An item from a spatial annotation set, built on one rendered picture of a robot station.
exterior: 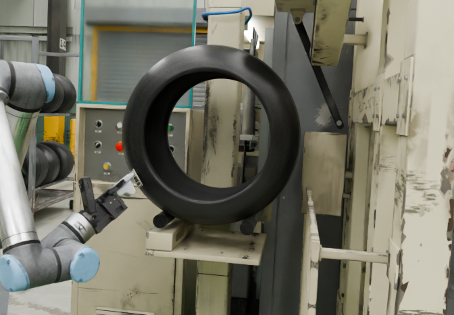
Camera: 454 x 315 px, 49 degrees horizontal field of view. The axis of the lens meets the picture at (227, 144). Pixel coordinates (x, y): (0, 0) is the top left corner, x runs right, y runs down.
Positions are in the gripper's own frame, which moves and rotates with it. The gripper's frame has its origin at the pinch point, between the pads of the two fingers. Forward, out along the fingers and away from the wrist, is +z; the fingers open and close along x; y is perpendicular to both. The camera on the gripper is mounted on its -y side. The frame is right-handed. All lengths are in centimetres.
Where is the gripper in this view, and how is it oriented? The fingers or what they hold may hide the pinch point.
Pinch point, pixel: (129, 174)
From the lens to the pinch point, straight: 160.1
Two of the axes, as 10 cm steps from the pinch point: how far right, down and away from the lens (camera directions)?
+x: 4.8, -2.7, -8.3
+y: 6.3, 7.7, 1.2
